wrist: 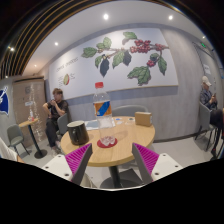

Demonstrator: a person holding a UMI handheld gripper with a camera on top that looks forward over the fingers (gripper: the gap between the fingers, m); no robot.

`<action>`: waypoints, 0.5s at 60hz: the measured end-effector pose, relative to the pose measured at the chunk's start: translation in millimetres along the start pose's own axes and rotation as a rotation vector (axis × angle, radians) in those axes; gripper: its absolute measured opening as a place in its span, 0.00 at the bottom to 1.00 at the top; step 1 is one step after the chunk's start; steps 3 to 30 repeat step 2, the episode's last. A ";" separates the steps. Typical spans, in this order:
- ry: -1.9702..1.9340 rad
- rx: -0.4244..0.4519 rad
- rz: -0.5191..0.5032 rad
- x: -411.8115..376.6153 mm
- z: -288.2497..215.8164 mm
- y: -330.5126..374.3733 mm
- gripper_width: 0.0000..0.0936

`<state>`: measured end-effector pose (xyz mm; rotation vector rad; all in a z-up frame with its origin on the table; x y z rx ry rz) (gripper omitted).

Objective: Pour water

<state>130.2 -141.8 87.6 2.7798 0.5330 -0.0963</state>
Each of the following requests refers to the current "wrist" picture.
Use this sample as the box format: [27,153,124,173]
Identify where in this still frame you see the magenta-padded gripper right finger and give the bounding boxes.
[131,142,185,186]

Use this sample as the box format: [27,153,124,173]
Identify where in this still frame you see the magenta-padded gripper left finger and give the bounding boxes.
[41,142,94,187]

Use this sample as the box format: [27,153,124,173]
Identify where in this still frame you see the clear red-capped drink bottle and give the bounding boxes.
[92,81,117,147]

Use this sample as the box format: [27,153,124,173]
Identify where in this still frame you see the dark mug with white inside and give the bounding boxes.
[66,119,91,146]

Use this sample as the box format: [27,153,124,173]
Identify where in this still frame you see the flat round red coaster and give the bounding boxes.
[96,137,119,150]

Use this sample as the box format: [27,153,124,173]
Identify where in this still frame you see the small round wooden table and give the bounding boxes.
[17,117,49,160]

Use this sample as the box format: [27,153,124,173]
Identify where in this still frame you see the brown cardboard box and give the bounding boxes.
[134,111,154,128]

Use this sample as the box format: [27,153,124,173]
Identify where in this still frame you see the person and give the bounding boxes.
[41,87,70,156]
[198,75,224,158]

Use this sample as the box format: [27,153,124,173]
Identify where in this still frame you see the small clear bottle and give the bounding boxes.
[28,107,35,122]

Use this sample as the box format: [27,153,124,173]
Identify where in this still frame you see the grey chair with curved back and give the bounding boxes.
[111,104,150,119]

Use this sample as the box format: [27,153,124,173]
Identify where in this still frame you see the recessed ceiling lights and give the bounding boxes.
[7,12,175,53]

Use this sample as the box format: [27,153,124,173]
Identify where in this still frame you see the blue wall decal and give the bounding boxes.
[0,85,11,116]

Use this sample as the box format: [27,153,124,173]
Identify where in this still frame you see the coffee plant wall mural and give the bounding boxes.
[47,27,180,101]

